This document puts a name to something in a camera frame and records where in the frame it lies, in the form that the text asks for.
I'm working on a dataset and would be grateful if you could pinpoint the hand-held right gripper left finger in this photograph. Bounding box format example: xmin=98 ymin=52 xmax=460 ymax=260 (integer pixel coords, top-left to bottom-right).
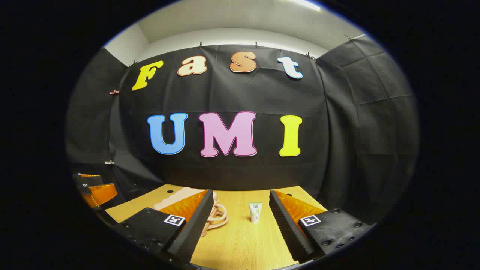
xmin=114 ymin=189 xmax=214 ymax=263

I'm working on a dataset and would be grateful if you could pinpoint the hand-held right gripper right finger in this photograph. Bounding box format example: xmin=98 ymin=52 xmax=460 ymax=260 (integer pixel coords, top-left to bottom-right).
xmin=269 ymin=190 xmax=375 ymax=263

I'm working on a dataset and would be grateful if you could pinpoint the black backdrop cloth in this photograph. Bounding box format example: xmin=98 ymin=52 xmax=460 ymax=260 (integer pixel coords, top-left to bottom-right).
xmin=66 ymin=36 xmax=420 ymax=225

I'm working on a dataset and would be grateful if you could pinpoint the white cream tube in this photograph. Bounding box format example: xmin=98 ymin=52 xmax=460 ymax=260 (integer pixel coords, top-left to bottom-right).
xmin=249 ymin=202 xmax=263 ymax=224

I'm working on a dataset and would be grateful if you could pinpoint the small pink suitcase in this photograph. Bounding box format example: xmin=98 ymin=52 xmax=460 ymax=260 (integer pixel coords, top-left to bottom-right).
xmin=153 ymin=187 xmax=229 ymax=237

